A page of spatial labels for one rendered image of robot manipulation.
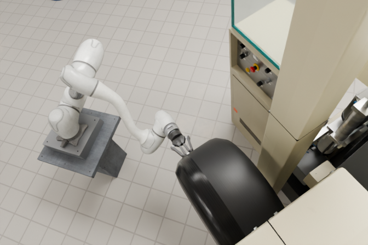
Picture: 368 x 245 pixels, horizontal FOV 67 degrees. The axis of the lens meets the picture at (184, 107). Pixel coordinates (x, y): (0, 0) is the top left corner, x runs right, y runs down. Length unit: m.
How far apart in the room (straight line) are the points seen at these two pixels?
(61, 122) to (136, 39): 1.90
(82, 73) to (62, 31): 2.72
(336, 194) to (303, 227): 0.11
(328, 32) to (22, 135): 3.30
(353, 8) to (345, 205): 0.44
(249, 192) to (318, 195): 0.38
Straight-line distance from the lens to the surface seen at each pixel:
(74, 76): 1.51
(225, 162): 1.11
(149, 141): 1.69
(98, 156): 2.17
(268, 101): 1.84
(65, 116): 2.02
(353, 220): 0.76
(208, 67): 3.11
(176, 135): 1.58
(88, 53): 1.58
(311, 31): 0.59
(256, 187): 1.08
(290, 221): 0.73
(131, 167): 2.76
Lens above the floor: 2.49
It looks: 60 degrees down
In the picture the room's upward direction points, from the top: 19 degrees counter-clockwise
